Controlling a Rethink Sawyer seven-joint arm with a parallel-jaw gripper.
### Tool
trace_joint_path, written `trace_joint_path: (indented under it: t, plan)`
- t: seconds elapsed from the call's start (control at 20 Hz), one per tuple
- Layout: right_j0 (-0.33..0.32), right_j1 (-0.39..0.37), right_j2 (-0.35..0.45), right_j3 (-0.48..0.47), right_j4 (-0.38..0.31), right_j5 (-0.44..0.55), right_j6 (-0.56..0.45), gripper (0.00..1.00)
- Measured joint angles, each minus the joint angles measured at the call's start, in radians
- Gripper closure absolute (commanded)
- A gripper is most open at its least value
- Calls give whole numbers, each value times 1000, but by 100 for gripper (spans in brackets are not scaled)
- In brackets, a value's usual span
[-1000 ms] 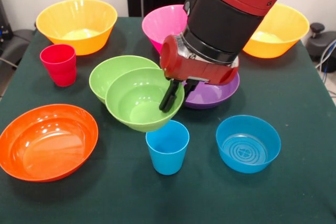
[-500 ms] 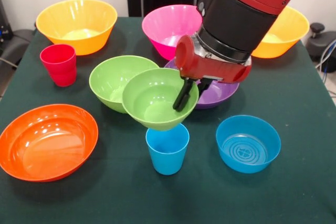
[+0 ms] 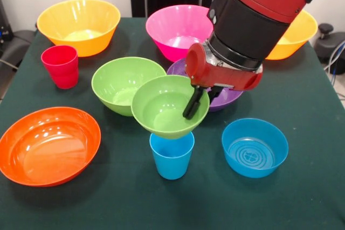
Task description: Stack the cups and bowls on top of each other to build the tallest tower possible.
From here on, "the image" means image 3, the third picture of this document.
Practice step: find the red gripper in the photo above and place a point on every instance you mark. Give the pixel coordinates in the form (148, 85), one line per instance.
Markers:
(215, 75)

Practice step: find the small green bowl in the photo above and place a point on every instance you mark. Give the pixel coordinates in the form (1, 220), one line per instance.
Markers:
(161, 111)

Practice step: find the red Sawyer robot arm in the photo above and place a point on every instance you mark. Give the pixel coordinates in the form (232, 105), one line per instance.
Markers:
(256, 6)

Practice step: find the purple bowl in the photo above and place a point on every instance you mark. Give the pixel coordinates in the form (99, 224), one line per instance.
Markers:
(229, 100)

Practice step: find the pink large bowl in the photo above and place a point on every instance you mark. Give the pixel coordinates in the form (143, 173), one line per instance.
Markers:
(175, 49)

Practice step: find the blue cup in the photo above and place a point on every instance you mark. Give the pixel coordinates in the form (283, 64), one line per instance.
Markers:
(172, 160)

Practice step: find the blue bowl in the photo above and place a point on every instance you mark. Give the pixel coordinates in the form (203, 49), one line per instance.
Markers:
(253, 162)

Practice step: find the large green bowl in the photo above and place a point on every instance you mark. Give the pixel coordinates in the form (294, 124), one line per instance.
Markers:
(118, 84)

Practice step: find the yellow-orange large bowl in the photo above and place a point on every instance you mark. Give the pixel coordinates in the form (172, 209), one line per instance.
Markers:
(81, 44)
(296, 38)

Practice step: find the dark green tablecloth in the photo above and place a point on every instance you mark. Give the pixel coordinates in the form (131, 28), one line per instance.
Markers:
(134, 208)

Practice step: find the red cup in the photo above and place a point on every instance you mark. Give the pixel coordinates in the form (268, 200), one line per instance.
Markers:
(63, 73)

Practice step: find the orange shallow bowl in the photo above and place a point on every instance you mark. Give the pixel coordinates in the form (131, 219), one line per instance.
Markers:
(48, 149)

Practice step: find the grey office chair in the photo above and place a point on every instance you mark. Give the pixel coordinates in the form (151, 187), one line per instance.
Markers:
(19, 47)

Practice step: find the black computer equipment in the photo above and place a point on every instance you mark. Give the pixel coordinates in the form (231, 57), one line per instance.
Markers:
(5, 25)

